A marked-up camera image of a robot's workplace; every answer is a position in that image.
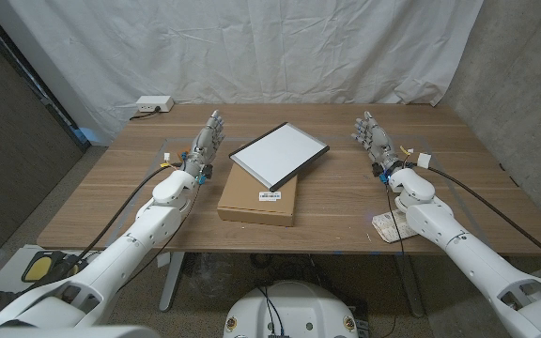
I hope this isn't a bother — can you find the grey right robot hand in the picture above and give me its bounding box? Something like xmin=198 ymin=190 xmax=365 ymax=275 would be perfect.
xmin=350 ymin=111 xmax=406 ymax=177

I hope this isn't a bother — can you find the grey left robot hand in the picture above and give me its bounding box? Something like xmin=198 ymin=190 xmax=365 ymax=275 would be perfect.
xmin=183 ymin=110 xmax=227 ymax=177

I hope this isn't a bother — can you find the small framed whiteboard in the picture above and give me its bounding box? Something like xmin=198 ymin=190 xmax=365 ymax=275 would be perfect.
xmin=228 ymin=121 xmax=331 ymax=192

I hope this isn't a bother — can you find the white power outlet box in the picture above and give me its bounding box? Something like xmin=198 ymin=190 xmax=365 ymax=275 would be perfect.
xmin=135 ymin=95 xmax=175 ymax=114

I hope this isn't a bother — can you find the flat cardboard box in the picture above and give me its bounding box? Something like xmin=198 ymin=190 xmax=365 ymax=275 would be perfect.
xmin=216 ymin=161 xmax=299 ymax=228

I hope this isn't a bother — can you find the folded patterned white cloth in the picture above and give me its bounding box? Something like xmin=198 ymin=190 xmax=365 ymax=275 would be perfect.
xmin=372 ymin=210 xmax=420 ymax=244

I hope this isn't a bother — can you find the white backdrop sheet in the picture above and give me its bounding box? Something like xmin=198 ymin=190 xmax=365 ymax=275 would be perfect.
xmin=0 ymin=0 xmax=486 ymax=146

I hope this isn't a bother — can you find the grey table leg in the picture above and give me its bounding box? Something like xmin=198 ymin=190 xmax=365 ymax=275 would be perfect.
xmin=394 ymin=254 xmax=425 ymax=319
xmin=159 ymin=252 xmax=186 ymax=313

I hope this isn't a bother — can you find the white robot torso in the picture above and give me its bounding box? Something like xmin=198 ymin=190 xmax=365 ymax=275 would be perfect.
xmin=223 ymin=280 xmax=360 ymax=338

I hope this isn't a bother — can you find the black outlet box cable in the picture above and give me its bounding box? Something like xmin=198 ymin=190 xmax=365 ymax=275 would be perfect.
xmin=129 ymin=106 xmax=162 ymax=122

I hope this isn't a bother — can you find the thin black hanging cable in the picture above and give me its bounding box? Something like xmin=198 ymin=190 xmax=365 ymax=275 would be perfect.
xmin=384 ymin=181 xmax=407 ymax=257

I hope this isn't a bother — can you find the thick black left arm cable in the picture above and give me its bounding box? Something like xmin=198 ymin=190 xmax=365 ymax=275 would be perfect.
xmin=58 ymin=161 xmax=185 ymax=278

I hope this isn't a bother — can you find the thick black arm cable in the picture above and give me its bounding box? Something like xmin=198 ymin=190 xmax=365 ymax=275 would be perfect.
xmin=427 ymin=164 xmax=541 ymax=273
xmin=58 ymin=161 xmax=185 ymax=278

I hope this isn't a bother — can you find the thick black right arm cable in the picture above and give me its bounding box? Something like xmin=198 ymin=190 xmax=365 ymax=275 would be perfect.
xmin=427 ymin=164 xmax=541 ymax=273

